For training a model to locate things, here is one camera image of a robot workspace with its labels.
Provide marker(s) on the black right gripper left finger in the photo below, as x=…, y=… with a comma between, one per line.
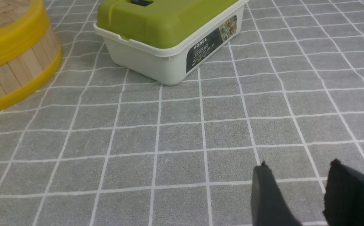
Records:
x=268, y=207

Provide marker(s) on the bamboo steamer basket yellow rims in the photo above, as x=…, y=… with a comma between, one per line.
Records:
x=25, y=74

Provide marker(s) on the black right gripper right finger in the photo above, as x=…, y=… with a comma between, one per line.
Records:
x=344, y=196

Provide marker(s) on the grey white checked tablecloth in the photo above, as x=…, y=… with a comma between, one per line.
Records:
x=102, y=145

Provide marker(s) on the green lidded white storage box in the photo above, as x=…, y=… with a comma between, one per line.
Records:
x=166, y=40

